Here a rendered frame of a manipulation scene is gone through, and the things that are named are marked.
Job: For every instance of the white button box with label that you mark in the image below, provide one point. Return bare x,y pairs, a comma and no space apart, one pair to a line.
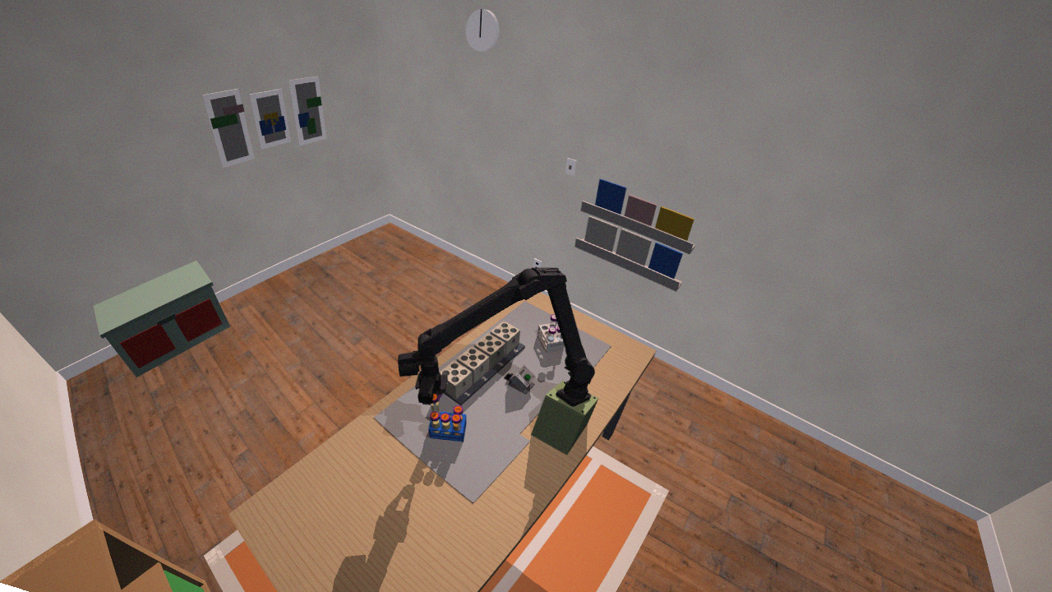
521,380

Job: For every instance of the grey flat mat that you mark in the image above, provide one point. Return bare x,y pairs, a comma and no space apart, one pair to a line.
496,414

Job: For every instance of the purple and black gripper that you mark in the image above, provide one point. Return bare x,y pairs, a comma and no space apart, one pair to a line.
444,379

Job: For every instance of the blue tube rack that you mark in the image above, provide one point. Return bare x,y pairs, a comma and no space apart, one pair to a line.
450,436

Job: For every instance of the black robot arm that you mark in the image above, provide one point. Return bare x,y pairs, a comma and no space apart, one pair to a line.
524,285

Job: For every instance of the beige bucket adapter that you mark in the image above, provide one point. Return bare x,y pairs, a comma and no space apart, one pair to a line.
490,343
475,361
459,379
508,334

